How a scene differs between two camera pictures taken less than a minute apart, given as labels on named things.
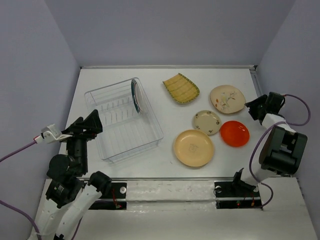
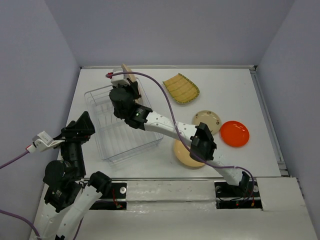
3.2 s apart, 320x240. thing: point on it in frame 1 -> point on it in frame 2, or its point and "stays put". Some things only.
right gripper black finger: x=257 y=107 -> x=134 y=87
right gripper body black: x=265 y=106 -> x=127 y=88
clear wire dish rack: x=128 y=123 stays put
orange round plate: x=234 y=133 stays put
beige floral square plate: x=227 y=99 -> x=132 y=78
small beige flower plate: x=207 y=121 stays put
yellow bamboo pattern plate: x=181 y=89 stays put
